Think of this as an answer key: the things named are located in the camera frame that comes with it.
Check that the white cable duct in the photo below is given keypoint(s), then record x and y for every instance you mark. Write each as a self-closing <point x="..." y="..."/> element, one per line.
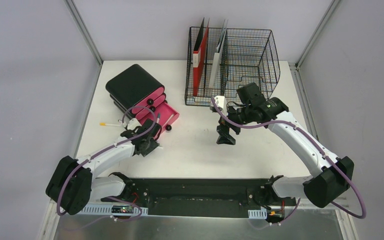
<point x="257" y="214"/>
<point x="113" y="210"/>

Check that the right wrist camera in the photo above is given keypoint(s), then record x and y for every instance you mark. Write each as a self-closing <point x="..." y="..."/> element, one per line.
<point x="218" y="104"/>

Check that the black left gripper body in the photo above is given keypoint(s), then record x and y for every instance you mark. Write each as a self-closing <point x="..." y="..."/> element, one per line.
<point x="148" y="138"/>

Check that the white cable duct left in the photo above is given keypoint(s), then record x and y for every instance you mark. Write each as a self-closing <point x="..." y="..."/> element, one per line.
<point x="113" y="210"/>

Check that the black pink drawer unit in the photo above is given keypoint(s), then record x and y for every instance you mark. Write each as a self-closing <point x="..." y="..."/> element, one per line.
<point x="134" y="90"/>

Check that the red notebook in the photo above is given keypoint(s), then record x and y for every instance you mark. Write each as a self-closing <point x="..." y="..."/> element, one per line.
<point x="198" y="57"/>

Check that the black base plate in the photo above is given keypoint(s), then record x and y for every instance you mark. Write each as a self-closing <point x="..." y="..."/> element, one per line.
<point x="182" y="197"/>

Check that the white cable duct right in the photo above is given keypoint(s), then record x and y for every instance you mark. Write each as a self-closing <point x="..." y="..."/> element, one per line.
<point x="257" y="214"/>

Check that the black wire mesh organizer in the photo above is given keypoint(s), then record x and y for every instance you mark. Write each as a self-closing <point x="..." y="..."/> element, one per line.
<point x="248" y="56"/>

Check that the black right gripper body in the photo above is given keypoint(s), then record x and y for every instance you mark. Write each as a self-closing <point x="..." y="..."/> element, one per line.
<point x="234" y="120"/>

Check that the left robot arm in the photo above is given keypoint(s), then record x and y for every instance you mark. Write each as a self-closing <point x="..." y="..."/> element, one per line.
<point x="76" y="182"/>

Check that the white pen orange cap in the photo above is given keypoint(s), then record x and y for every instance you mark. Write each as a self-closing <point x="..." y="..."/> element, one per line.
<point x="118" y="125"/>

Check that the grey notebook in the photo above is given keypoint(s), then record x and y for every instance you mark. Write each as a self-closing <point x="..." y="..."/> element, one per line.
<point x="218" y="55"/>

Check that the teal white pen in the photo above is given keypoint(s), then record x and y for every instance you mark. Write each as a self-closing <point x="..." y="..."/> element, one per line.
<point x="158" y="118"/>

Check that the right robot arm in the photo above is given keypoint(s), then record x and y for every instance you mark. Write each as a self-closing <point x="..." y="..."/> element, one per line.
<point x="329" y="175"/>

